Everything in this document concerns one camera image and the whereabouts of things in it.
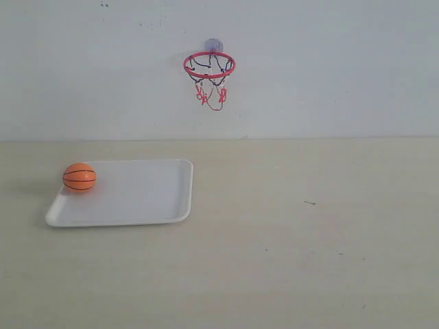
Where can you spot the red mini basketball hoop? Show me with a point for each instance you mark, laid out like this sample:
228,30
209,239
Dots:
209,71

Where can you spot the clear suction cup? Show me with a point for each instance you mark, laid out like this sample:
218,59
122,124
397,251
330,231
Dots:
213,45

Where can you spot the white rectangular tray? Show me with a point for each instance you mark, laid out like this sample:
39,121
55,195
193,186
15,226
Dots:
127,193

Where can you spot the small orange basketball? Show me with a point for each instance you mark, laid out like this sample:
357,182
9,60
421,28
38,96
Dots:
79,177

